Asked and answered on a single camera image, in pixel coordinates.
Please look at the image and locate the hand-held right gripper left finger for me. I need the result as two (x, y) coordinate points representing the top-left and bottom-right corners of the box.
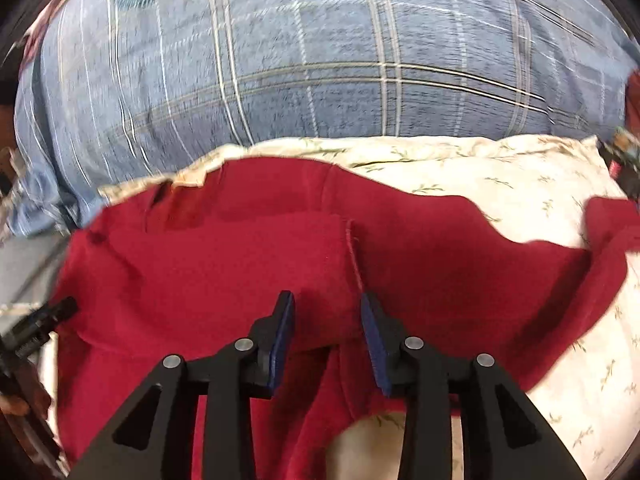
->
(67, 291), (295, 480)

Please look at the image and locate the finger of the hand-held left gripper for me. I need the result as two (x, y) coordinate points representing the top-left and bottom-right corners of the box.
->
(0, 296), (79, 361)

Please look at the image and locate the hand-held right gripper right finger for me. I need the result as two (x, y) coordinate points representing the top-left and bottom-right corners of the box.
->
(360, 292), (586, 480)

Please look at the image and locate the red garment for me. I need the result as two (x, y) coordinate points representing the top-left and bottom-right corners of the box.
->
(50, 157), (640, 480)

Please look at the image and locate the person's left hand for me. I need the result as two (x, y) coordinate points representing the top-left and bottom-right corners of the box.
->
(0, 366), (52, 417)

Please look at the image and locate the grey plaid pillow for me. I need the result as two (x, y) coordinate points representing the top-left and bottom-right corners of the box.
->
(0, 232), (73, 311)

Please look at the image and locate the cream leaf-print pillow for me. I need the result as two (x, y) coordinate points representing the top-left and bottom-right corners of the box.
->
(37, 135), (640, 480)

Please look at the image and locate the blue plaid pillow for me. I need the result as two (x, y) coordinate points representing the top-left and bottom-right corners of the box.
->
(10, 0), (632, 237)

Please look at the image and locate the maroon plaid cloth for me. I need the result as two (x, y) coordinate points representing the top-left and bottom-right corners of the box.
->
(22, 0), (68, 68)

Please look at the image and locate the red dark object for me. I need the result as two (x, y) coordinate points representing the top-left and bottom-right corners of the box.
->
(599, 67), (640, 201)

